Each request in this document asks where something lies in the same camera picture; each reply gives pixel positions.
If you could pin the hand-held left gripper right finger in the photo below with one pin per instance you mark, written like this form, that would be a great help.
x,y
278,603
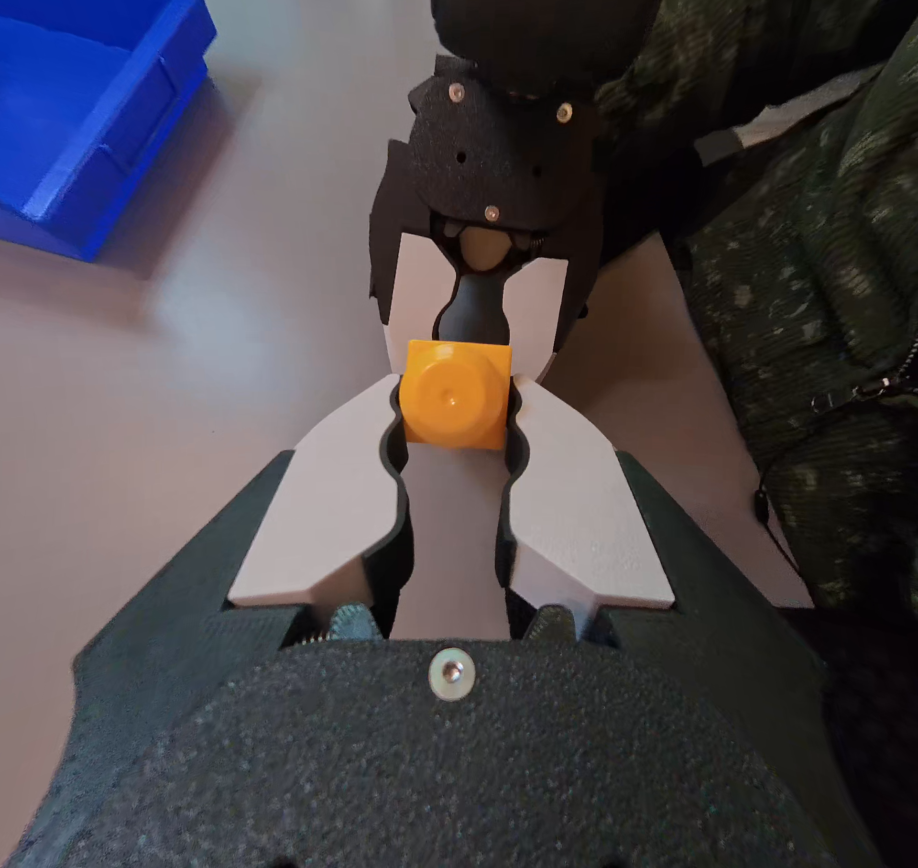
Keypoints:
x,y
581,509

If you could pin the orange mega block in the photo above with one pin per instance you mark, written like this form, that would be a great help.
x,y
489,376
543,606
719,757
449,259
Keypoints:
x,y
452,398

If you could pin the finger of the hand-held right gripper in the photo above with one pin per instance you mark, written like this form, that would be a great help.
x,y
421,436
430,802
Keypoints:
x,y
416,287
538,308

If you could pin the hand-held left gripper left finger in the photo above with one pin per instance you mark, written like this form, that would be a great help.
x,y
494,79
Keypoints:
x,y
323,509

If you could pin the person's green jacket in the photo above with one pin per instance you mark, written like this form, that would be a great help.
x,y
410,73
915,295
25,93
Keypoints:
x,y
825,308

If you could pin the person's right forearm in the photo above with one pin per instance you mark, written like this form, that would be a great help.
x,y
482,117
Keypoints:
x,y
753,7

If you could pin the blue plastic bin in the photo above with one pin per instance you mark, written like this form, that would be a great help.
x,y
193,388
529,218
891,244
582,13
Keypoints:
x,y
93,93

